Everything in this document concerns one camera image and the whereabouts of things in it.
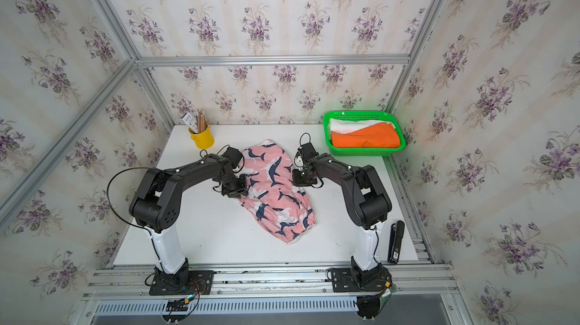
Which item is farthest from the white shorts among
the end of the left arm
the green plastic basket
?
the end of the left arm

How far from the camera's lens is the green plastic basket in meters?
1.03

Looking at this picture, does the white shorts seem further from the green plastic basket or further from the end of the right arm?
the end of the right arm

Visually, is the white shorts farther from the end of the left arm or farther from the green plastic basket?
the end of the left arm

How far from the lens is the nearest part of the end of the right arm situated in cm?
85

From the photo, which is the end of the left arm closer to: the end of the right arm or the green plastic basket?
the end of the right arm

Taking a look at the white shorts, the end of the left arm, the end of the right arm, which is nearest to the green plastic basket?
the white shorts
